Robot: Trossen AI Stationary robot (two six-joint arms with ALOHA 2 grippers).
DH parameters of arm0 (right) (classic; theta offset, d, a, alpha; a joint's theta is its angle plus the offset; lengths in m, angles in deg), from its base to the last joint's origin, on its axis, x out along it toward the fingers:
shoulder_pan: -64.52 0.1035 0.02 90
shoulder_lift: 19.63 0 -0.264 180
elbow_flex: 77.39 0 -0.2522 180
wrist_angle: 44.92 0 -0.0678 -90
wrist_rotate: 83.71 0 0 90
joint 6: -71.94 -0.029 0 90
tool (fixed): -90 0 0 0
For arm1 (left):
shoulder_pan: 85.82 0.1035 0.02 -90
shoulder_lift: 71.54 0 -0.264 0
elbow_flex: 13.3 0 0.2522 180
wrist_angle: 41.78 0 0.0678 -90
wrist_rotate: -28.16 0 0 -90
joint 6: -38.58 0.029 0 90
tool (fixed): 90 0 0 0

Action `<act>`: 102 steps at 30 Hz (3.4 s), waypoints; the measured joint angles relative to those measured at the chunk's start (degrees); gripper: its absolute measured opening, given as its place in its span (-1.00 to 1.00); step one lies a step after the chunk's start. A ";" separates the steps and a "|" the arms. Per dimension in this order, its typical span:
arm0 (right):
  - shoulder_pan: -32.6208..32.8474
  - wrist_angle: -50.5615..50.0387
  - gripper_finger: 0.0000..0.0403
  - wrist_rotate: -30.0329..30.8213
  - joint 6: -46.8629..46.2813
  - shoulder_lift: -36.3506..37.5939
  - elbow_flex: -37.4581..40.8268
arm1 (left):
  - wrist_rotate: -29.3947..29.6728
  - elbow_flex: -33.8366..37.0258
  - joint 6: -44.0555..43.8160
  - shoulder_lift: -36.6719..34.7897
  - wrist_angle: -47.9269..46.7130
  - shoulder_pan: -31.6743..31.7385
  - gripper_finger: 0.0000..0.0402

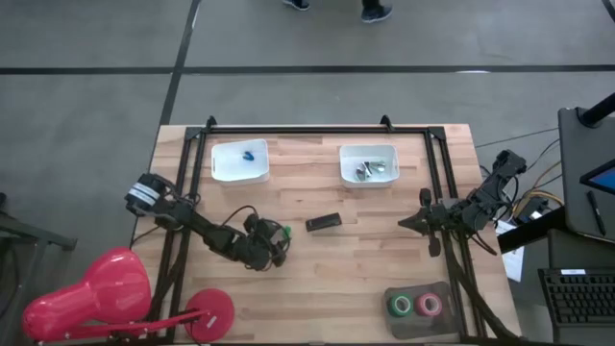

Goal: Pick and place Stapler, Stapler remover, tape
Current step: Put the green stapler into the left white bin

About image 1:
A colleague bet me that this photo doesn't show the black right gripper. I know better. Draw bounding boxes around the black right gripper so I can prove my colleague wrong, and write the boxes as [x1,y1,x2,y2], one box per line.
[398,187,453,259]

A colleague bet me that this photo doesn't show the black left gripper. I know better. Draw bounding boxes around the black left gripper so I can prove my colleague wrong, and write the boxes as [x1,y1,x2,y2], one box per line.
[242,213,292,271]

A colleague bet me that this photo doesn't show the pink tape roll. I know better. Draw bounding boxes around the pink tape roll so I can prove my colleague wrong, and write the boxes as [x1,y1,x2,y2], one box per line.
[415,292,443,317]

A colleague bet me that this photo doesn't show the green tape roll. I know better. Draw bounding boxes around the green tape roll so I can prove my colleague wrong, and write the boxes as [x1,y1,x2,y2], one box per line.
[388,293,414,318]

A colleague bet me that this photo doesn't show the black stapler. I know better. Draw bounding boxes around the black stapler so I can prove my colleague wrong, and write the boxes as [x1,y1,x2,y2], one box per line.
[305,212,343,234]

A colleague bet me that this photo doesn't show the white plastic bin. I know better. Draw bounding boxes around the white plastic bin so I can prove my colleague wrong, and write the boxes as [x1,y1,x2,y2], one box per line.
[210,138,271,187]
[338,143,401,188]

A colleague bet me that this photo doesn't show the grey plastic tray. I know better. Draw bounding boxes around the grey plastic tray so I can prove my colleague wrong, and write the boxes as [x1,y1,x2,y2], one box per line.
[382,282,460,341]

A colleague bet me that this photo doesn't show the white paper sheet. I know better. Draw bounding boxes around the white paper sheet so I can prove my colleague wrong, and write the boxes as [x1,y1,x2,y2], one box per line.
[494,218,525,284]

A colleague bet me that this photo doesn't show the black desk edge bar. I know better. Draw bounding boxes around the black desk edge bar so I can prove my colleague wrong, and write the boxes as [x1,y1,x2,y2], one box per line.
[498,206,573,255]

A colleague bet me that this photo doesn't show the dark grey side desk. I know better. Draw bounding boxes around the dark grey side desk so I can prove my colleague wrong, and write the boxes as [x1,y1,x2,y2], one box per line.
[556,106,615,244]

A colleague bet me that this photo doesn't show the black pen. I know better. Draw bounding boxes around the black pen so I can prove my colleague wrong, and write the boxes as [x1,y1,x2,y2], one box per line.
[585,190,607,236]

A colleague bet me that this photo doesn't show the black keyboard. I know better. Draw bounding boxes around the black keyboard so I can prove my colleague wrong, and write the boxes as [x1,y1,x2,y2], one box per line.
[537,267,615,331]

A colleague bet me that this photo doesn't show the pink stool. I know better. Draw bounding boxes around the pink stool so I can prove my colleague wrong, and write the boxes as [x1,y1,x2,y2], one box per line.
[22,246,236,345]

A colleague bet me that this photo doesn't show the tablet with blue screen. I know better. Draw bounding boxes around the tablet with blue screen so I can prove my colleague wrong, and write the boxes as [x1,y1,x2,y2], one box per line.
[579,161,615,194]

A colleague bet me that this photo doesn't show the black pole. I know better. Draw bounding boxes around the black pole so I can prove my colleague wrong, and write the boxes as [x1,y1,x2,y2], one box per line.
[578,93,615,128]

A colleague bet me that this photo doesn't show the grey metal stand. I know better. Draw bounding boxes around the grey metal stand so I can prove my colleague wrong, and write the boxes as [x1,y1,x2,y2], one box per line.
[0,191,78,346]

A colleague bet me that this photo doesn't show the black aluminium frame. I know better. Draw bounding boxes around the black aluminium frame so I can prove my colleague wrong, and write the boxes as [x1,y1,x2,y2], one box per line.
[143,114,525,345]

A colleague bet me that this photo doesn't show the black floor cable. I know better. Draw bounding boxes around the black floor cable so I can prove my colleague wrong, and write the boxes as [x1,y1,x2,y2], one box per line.
[475,127,561,149]

